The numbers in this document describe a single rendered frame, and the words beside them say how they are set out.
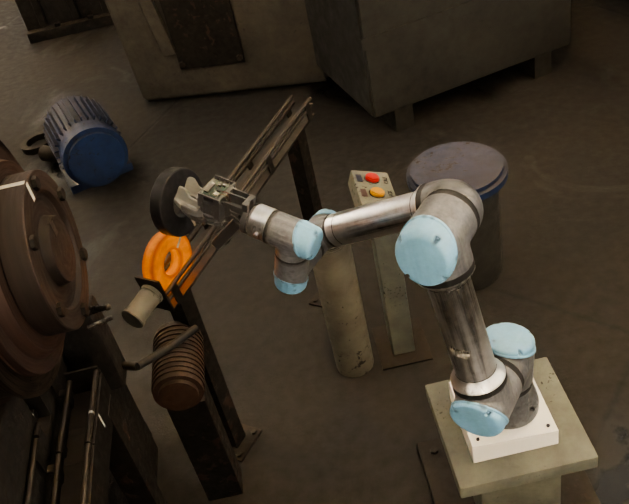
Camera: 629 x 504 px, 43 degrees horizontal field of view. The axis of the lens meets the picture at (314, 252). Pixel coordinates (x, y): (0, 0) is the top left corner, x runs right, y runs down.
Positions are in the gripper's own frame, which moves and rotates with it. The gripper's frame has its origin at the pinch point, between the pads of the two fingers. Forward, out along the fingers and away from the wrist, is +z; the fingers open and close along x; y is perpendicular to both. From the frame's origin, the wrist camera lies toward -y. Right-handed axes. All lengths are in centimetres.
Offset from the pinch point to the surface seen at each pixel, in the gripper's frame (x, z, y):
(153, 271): 6.8, 3.4, -20.6
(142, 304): 13.7, 2.1, -24.9
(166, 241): -0.4, 4.3, -17.2
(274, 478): 8, -31, -87
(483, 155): -99, -47, -38
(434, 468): -9, -71, -75
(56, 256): 43, -8, 24
